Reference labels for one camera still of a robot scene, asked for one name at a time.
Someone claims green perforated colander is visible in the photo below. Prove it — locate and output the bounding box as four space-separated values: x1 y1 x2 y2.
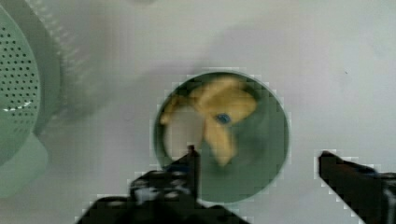
0 0 61 198

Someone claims green mug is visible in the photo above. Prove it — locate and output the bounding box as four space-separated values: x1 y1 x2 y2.
153 71 290 203

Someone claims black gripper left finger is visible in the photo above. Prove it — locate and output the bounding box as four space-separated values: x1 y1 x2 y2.
76 145 249 224

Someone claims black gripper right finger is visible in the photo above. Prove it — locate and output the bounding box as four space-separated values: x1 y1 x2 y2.
318 151 396 224

